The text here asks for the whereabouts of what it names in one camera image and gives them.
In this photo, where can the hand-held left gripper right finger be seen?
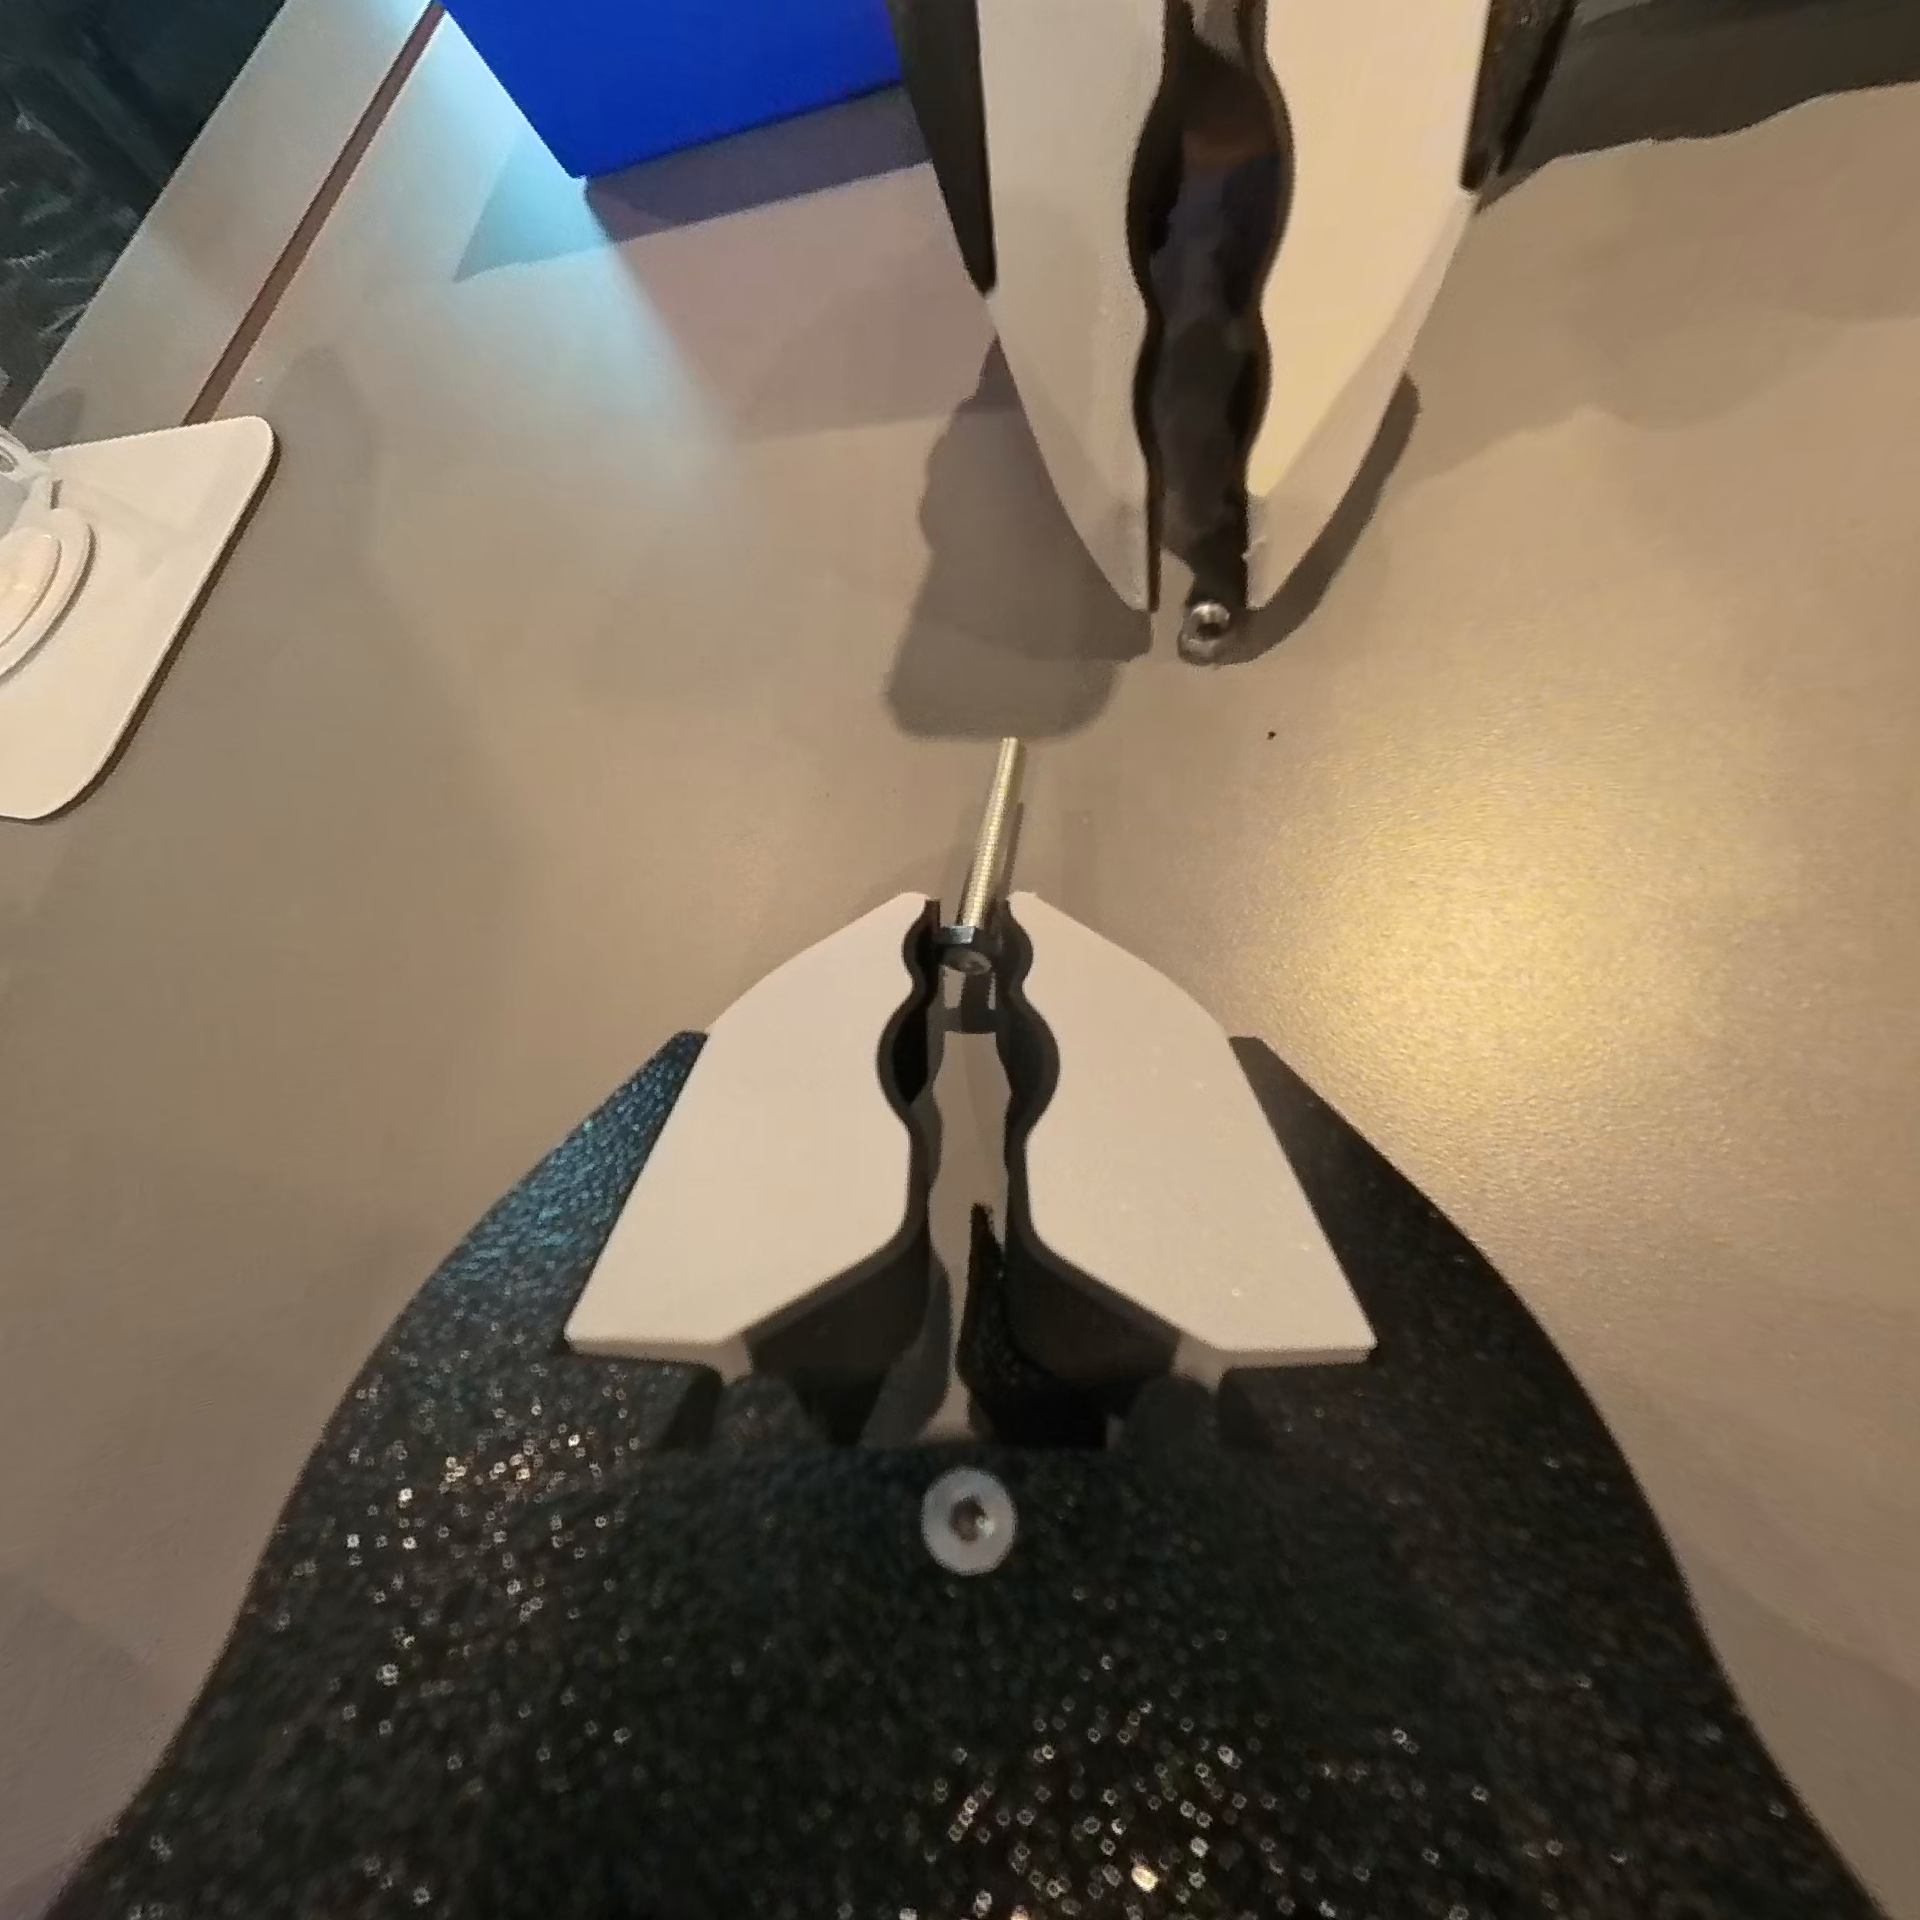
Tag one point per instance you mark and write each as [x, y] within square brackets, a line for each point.
[1185, 1184]

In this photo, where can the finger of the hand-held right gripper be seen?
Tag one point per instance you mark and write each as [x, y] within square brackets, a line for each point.
[1365, 224]
[1066, 224]

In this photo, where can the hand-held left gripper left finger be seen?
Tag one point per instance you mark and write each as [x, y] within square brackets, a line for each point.
[751, 1184]

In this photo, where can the blue plastic bin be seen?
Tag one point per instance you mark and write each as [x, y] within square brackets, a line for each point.
[674, 75]

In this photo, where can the silver metal bolt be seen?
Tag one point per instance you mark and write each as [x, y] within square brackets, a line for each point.
[990, 839]

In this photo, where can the silver metal nut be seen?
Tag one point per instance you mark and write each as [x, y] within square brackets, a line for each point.
[1183, 642]

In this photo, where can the person's right forearm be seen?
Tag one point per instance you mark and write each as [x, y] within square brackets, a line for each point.
[1725, 53]

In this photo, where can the wooden document stand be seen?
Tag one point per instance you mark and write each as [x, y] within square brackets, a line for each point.
[165, 629]

